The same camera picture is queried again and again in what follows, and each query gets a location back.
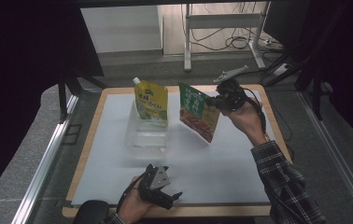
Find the black curtain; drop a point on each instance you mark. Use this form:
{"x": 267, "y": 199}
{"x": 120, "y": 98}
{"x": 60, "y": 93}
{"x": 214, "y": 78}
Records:
{"x": 352, "y": 62}
{"x": 25, "y": 77}

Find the aluminium rail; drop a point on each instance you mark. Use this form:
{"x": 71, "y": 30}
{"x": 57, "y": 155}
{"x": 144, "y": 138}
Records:
{"x": 336, "y": 155}
{"x": 45, "y": 158}

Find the white desk frame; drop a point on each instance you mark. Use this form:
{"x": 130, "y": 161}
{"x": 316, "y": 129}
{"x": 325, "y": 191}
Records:
{"x": 224, "y": 21}

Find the person's left hand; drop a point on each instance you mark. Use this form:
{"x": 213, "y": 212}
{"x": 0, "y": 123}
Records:
{"x": 132, "y": 205}

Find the person's right hand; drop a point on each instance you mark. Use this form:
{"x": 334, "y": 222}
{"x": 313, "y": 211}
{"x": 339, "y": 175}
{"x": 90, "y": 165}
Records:
{"x": 247, "y": 121}

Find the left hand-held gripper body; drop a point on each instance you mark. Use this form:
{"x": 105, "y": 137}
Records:
{"x": 157, "y": 183}

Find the red and green snack packet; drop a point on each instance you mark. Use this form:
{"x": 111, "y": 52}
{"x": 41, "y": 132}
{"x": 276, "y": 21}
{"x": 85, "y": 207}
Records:
{"x": 199, "y": 115}

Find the wooden-edged white table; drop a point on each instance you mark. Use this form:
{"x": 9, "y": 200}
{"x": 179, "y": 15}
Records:
{"x": 118, "y": 90}

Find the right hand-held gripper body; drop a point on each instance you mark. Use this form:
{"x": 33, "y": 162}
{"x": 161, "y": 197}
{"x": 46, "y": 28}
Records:
{"x": 231, "y": 93}

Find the clear plastic container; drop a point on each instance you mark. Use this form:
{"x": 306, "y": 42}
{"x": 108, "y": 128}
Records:
{"x": 146, "y": 140}

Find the yellow spout pouch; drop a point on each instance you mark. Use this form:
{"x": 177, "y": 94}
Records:
{"x": 151, "y": 101}

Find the black stand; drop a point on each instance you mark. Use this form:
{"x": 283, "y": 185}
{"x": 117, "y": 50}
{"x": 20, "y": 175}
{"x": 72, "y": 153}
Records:
{"x": 62, "y": 99}
{"x": 316, "y": 90}

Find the white panel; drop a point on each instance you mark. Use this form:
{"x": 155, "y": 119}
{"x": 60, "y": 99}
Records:
{"x": 121, "y": 28}

